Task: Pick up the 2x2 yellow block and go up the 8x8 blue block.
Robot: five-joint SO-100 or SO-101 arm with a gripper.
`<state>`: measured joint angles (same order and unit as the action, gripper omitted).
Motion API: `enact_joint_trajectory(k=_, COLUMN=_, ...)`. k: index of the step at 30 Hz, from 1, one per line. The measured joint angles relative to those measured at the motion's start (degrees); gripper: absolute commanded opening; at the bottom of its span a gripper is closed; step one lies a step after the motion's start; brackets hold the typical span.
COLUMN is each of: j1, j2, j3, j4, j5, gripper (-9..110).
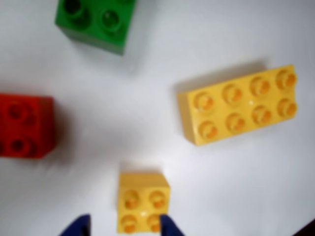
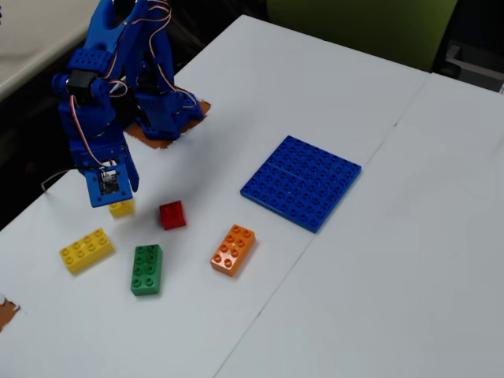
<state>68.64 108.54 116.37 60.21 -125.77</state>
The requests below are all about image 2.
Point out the white desk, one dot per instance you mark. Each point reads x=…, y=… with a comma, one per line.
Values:
x=31, y=39

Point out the red 2x2 toy block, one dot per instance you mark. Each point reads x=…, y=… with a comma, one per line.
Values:
x=172, y=216

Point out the yellow 2x4 toy block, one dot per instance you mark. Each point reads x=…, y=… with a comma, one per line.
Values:
x=86, y=250

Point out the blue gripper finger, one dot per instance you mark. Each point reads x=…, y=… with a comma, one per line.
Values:
x=133, y=177

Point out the green chair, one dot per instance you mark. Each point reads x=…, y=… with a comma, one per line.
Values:
x=354, y=27

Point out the orange 2x4 toy block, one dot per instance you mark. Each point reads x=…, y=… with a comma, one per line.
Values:
x=232, y=250

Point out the yellow 2x2 toy block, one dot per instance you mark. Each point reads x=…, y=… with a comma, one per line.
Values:
x=122, y=208

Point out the dark grey box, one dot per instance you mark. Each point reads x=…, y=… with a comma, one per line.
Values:
x=472, y=67

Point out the camera board on blue mount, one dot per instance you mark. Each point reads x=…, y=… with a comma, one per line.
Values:
x=106, y=185

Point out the green 2x4 toy block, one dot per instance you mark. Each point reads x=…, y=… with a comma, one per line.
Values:
x=146, y=271

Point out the blue 8x8 stud plate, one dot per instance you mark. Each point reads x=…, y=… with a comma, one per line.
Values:
x=301, y=183

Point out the blue printed robot arm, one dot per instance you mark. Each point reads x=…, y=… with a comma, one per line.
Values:
x=165, y=114

